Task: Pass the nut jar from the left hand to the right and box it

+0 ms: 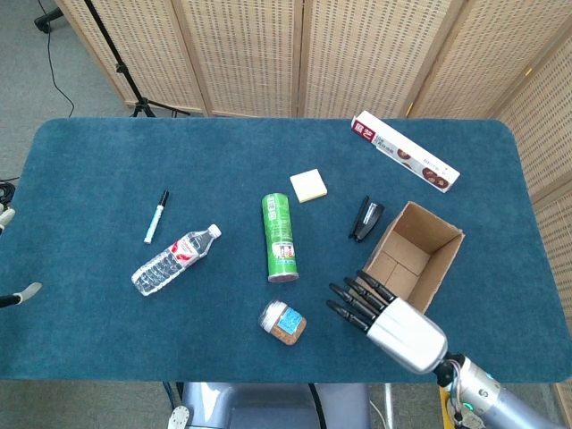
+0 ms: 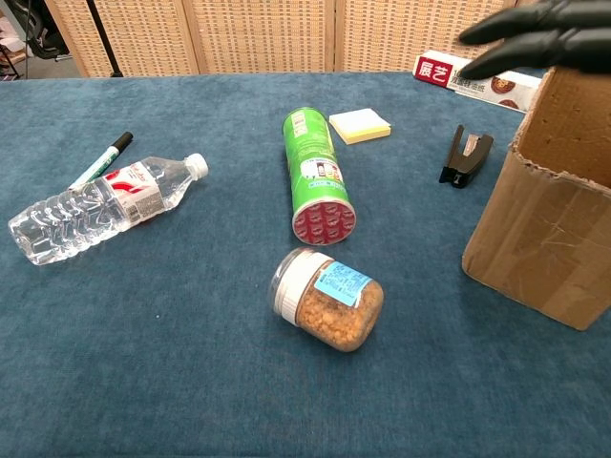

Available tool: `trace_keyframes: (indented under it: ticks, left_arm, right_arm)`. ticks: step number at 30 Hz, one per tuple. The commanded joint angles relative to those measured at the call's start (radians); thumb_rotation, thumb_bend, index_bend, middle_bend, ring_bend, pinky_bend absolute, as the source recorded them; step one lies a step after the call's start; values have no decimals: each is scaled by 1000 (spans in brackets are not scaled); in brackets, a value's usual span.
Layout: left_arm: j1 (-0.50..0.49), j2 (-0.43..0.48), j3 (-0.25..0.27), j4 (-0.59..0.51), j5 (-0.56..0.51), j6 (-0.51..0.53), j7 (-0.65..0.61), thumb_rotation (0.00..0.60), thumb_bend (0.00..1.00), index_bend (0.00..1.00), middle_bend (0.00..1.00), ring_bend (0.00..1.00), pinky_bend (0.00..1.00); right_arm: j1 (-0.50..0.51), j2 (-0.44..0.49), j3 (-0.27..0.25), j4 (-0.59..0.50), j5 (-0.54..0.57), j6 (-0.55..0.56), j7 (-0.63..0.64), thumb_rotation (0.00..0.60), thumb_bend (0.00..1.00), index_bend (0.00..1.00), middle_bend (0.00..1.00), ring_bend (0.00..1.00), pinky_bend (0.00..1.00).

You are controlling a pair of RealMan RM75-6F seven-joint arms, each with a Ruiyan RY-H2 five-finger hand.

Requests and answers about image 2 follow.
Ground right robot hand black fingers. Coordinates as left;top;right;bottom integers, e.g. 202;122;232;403
457;0;611;80

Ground glass jar with blue label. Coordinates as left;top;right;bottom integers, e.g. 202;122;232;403
268;246;386;353

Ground white baking paper box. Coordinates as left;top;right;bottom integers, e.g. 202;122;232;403
411;50;545;114

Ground black stapler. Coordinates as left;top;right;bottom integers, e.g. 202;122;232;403
438;124;495;191

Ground open brown cardboard box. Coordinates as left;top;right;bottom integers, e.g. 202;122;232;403
460;65;611;332

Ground green chips can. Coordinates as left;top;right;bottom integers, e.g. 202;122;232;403
281;107;358;247

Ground green white marker pen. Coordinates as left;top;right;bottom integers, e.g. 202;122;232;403
68;131;135;191

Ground yellow sticky notes pad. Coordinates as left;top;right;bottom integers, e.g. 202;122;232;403
328;108;394;146

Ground wicker folding screen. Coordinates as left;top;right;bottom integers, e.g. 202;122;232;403
43;0;611;78

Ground black tripod stand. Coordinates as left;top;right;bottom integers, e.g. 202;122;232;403
85;0;125;78

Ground blue tablecloth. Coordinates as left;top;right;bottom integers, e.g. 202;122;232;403
0;66;611;458

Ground clear plastic water bottle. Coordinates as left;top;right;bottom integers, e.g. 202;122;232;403
7;152;210;267

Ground black office chair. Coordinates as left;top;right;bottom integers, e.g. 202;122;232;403
21;0;73;62

